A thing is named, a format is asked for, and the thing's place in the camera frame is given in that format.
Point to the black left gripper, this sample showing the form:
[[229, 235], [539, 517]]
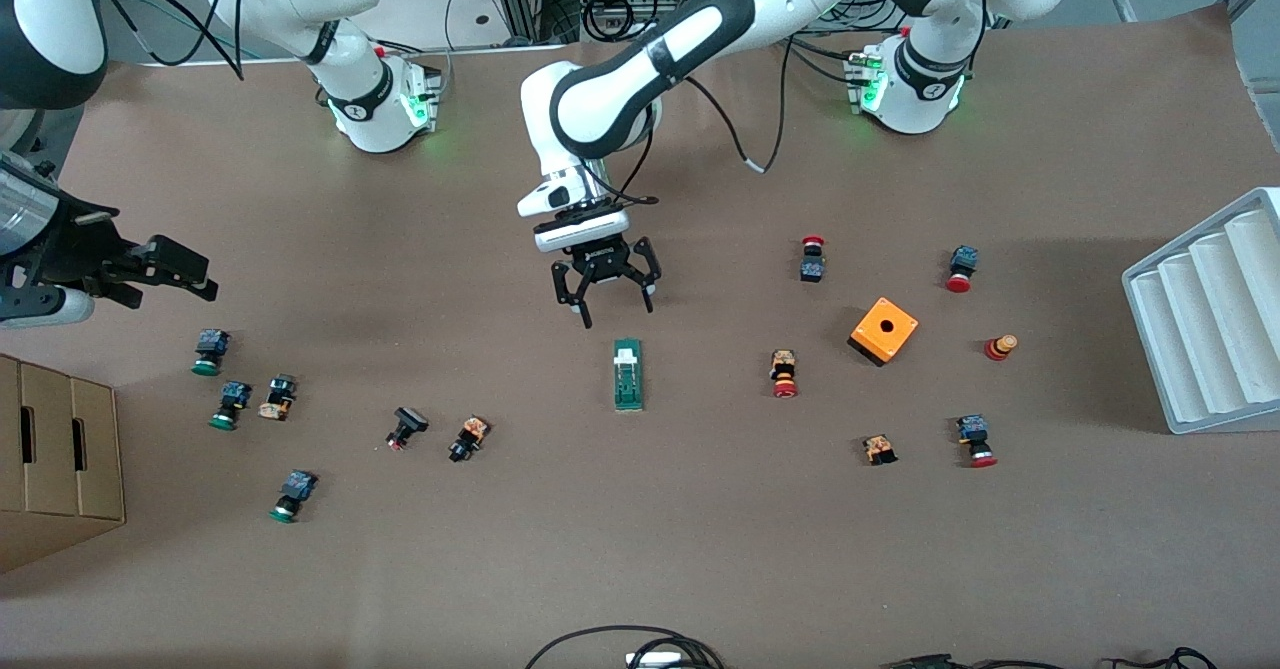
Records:
[[602, 261]]

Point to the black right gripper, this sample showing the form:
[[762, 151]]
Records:
[[72, 249]]

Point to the green button blue block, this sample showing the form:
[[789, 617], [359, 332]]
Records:
[[210, 349], [231, 401], [293, 494]]

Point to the black button orange block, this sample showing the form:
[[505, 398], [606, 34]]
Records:
[[468, 438], [278, 396]]

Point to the red mushroom button orange block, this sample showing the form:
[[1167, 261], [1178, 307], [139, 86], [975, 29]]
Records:
[[784, 371]]

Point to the red button black block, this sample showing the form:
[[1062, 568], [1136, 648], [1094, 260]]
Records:
[[812, 267]]

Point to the brown cardboard box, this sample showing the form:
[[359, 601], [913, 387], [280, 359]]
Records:
[[50, 469]]

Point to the orange black contact block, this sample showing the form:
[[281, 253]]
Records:
[[879, 449]]

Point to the red button blue block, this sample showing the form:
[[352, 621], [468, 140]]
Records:
[[974, 437], [962, 264]]

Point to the red yellow mushroom button head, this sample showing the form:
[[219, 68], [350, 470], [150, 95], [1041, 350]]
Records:
[[1000, 347]]

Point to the white ridged plastic tray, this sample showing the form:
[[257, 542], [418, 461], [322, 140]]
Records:
[[1200, 369]]

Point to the orange button enclosure box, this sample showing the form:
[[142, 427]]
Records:
[[895, 344]]

